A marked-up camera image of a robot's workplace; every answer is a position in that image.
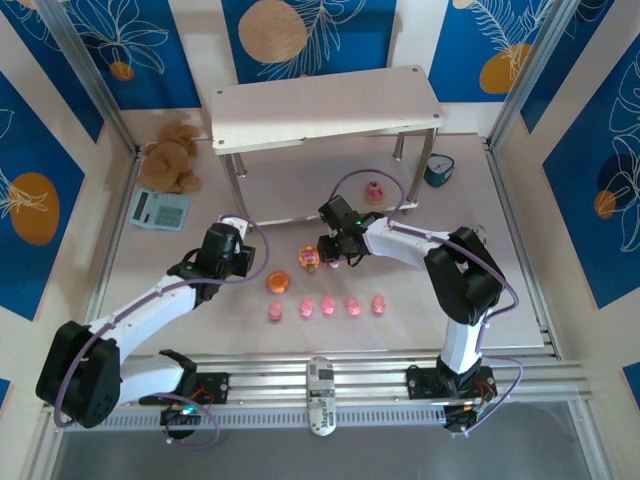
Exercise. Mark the aluminium frame post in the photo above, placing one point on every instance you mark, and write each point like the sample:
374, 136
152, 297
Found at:
530, 70
85, 65

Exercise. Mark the small pink plastic toy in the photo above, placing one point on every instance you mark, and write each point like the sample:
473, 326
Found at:
333, 264

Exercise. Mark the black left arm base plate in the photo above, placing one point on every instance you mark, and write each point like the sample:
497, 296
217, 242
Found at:
212, 387

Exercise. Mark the pink toy cake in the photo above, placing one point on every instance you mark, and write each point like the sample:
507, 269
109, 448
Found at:
374, 192

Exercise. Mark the teal alarm clock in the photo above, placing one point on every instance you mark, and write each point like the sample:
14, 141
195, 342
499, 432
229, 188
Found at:
440, 170

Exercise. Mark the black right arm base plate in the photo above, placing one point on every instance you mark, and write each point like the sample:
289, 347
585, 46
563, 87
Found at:
425, 382

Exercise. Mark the light blue calculator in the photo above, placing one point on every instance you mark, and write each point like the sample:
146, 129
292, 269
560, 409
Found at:
165, 212

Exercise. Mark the white oblong label tag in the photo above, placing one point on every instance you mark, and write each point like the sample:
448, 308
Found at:
321, 395

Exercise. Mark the aluminium mounting rail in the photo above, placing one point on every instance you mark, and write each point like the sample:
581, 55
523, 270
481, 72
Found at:
270, 372

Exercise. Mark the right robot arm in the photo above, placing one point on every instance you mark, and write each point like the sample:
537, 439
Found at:
460, 280

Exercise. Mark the orange toy bowl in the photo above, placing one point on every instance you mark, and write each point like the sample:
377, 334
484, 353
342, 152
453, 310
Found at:
278, 281

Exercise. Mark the pink toy pig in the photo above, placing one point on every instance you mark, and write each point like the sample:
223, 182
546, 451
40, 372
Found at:
328, 305
275, 311
306, 307
378, 304
353, 305

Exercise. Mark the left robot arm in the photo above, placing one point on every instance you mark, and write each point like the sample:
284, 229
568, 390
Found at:
150, 312

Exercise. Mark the brown plush toy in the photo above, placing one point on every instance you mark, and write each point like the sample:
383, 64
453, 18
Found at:
167, 160

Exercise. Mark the flower-headed toy doll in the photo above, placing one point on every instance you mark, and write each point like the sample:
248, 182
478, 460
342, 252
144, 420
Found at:
309, 257

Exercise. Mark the white two-tier shelf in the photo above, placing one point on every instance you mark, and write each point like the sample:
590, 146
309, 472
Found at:
325, 105

